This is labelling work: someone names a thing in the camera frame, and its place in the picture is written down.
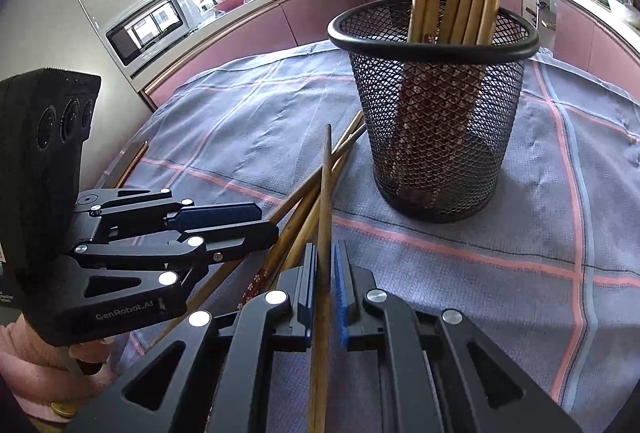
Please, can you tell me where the red bowl on counter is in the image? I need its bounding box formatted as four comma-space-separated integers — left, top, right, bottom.
215, 0, 247, 13

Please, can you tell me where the black mesh utensil cup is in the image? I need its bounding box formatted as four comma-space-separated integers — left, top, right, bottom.
328, 0, 539, 223

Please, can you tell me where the pink sleeve left forearm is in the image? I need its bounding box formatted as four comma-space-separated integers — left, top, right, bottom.
1, 317, 116, 425

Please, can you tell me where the white microwave oven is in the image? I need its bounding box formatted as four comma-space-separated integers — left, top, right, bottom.
101, 0, 203, 78

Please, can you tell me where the left hand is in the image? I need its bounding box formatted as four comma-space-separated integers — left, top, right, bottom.
68, 337, 115, 364

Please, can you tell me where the blue plaid tablecloth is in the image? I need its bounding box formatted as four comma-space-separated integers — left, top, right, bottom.
128, 42, 639, 432

